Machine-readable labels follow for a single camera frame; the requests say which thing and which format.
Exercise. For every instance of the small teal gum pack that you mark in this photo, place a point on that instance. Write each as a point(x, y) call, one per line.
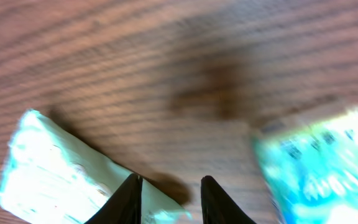
point(309, 161)

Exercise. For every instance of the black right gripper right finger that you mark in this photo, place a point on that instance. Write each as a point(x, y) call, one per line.
point(218, 207)

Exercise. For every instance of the teal snack packet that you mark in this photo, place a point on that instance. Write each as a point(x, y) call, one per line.
point(50, 176)

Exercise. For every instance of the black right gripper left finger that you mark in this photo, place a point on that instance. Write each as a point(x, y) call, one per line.
point(124, 206)

